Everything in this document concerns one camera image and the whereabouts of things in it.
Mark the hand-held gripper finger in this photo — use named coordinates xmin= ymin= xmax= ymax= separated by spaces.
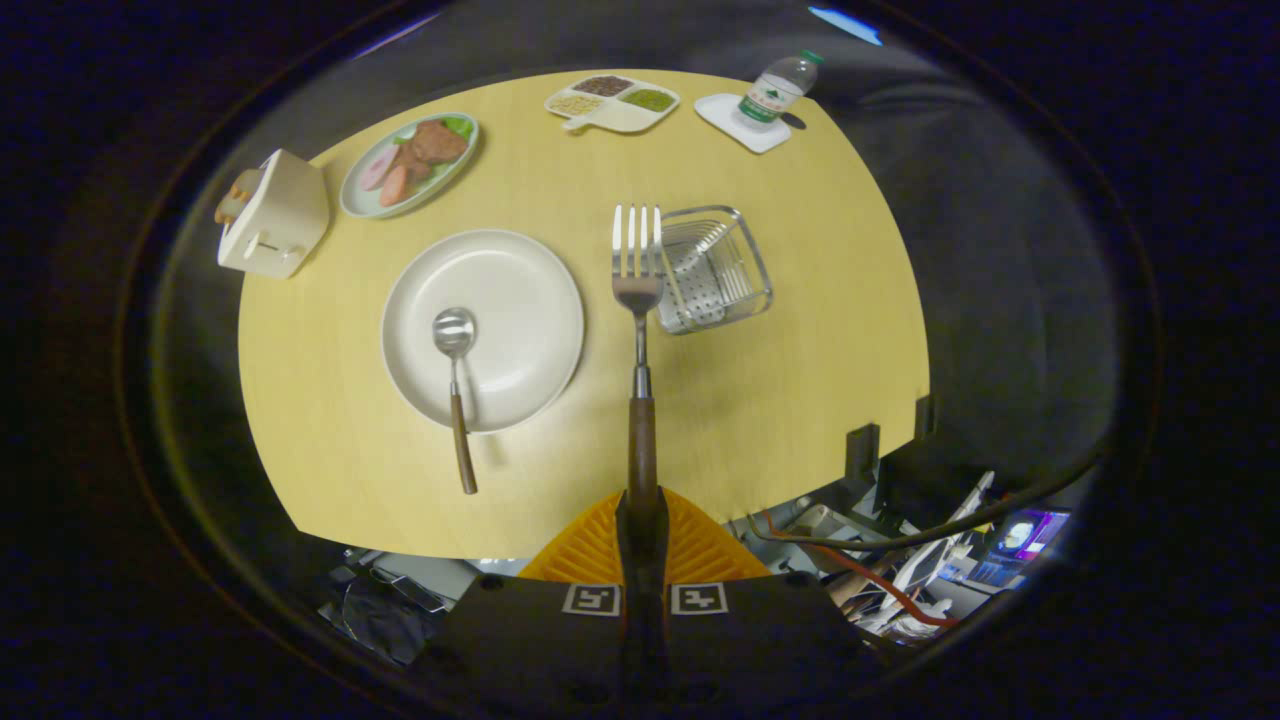
xmin=644 ymin=488 xmax=869 ymax=707
xmin=437 ymin=488 xmax=645 ymax=707

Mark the wooden-handled metal fork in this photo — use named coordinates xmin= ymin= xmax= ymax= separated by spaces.
xmin=611 ymin=204 xmax=665 ymax=501

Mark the white round plate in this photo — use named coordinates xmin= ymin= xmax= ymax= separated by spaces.
xmin=381 ymin=229 xmax=586 ymax=434

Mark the lit screen device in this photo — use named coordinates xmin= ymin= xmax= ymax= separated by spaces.
xmin=975 ymin=508 xmax=1073 ymax=589

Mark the white square coaster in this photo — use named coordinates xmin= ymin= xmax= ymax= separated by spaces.
xmin=694 ymin=92 xmax=793 ymax=155

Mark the white divided snack tray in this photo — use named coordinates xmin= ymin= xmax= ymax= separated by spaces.
xmin=543 ymin=73 xmax=682 ymax=135

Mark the green plate with meat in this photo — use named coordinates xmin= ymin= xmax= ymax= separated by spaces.
xmin=339 ymin=112 xmax=480 ymax=220

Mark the clear plastic water bottle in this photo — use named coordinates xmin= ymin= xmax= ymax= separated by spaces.
xmin=738 ymin=49 xmax=826 ymax=131

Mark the cream toaster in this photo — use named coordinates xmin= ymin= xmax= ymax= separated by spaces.
xmin=214 ymin=149 xmax=331 ymax=280

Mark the red cable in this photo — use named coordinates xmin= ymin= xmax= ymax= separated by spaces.
xmin=765 ymin=510 xmax=961 ymax=631

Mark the wooden-handled metal spoon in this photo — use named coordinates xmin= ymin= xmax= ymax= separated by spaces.
xmin=432 ymin=307 xmax=480 ymax=496

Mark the black cable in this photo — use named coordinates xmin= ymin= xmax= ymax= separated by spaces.
xmin=745 ymin=455 xmax=1106 ymax=553

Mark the metal wire cutlery basket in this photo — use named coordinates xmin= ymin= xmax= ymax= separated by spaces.
xmin=655 ymin=205 xmax=775 ymax=336

